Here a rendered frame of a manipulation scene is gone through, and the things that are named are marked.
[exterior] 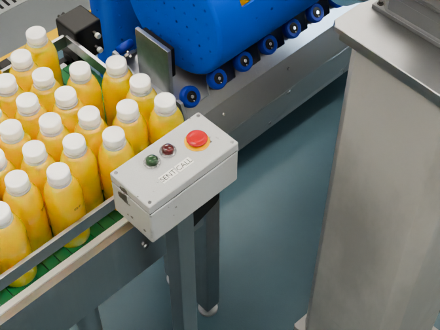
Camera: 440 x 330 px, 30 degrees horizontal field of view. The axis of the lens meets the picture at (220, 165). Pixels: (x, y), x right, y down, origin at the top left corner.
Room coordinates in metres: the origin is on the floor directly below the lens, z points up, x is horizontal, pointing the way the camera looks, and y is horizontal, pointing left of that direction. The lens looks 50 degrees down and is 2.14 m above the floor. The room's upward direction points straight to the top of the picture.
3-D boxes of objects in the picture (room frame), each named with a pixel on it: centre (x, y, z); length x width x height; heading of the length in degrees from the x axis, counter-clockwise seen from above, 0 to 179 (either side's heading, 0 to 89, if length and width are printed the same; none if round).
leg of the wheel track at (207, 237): (1.23, 0.03, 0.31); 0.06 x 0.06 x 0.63; 44
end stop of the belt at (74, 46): (1.18, 0.19, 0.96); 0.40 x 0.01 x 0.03; 44
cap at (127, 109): (1.02, 0.17, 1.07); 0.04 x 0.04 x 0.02
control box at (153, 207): (0.88, 0.07, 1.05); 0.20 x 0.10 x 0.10; 134
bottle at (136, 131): (1.02, 0.17, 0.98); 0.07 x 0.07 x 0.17
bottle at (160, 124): (1.03, 0.10, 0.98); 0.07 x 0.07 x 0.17
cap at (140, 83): (1.08, 0.15, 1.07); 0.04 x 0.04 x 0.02
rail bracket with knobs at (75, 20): (1.35, 0.30, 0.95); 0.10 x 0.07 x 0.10; 44
